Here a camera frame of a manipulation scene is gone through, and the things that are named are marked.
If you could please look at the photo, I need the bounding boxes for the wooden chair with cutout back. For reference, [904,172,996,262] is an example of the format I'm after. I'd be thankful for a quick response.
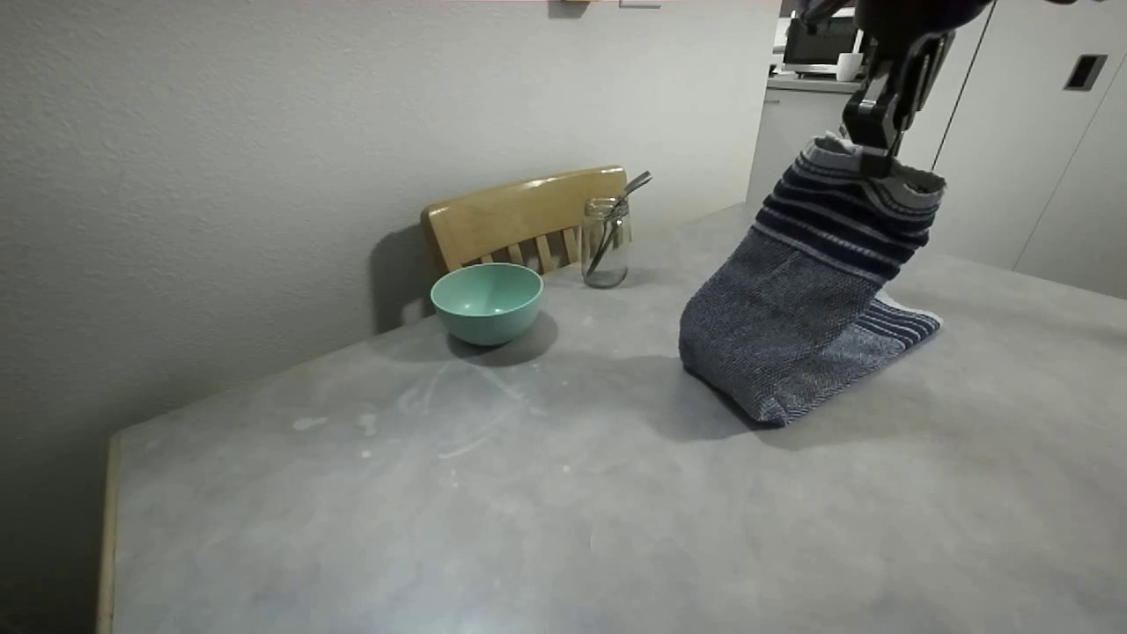
[420,161,633,282]

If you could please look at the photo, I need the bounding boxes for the white counter with dark items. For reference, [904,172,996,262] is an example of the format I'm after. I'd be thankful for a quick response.
[746,0,876,206]

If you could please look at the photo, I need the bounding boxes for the white cabinet doors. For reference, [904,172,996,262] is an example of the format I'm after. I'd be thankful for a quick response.
[928,0,1127,300]

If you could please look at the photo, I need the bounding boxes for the blue grey striped towel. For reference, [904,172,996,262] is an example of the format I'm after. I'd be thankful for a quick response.
[676,130,951,435]

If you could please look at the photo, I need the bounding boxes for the teal ceramic bowl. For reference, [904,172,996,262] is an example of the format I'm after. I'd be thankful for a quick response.
[427,262,551,351]

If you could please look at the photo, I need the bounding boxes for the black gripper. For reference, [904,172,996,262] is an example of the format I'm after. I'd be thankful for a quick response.
[834,0,996,185]

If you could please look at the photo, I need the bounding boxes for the metal spoon in jar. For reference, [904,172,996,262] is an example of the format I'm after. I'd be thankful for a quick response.
[589,165,654,286]

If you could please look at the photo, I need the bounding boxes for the clear glass jar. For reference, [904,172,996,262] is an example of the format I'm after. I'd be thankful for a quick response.
[581,194,639,292]

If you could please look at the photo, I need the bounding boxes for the black cabinet handle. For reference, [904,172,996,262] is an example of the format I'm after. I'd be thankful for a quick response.
[1059,53,1108,95]

